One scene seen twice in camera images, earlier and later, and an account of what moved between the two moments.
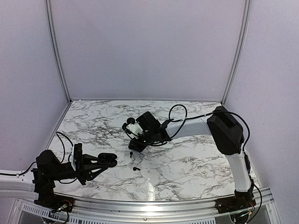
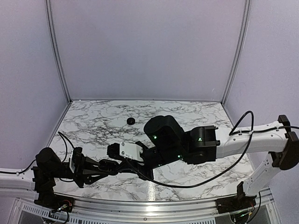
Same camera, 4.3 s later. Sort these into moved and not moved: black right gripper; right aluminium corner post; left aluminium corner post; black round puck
Moved: black right gripper
Not moved: left aluminium corner post; right aluminium corner post; black round puck
